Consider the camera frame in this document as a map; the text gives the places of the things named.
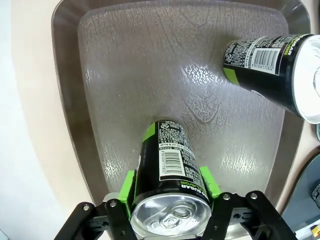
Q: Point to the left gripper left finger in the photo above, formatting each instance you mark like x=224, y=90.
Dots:
x=100, y=222

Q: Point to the black plastic tray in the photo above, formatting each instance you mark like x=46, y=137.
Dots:
x=300, y=202

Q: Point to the brown wood-grain tray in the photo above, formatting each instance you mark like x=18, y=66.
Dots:
x=150, y=62

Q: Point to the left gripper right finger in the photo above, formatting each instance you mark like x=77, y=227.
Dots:
x=247, y=220

